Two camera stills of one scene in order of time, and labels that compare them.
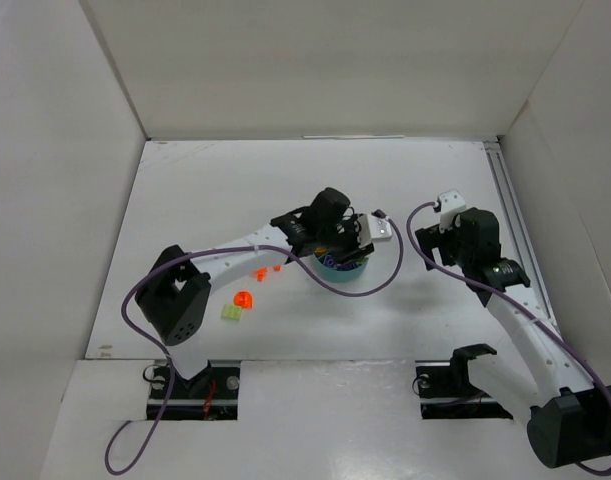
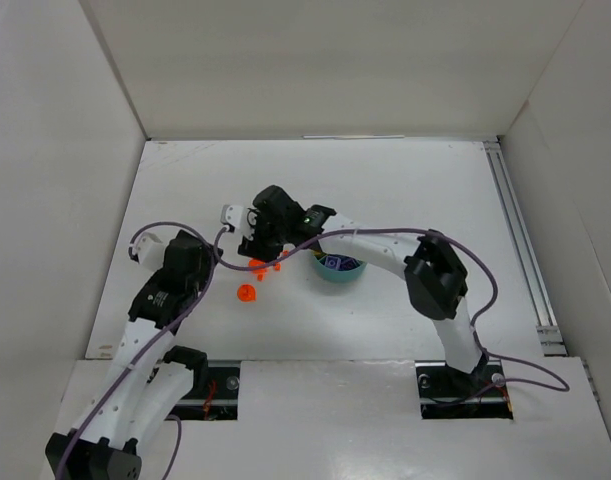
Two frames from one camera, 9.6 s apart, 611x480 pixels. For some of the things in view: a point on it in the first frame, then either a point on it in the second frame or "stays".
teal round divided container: (343, 275) stays
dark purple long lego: (347, 266) stays
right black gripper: (430, 240) -> (260, 250)
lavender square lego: (330, 261) stays
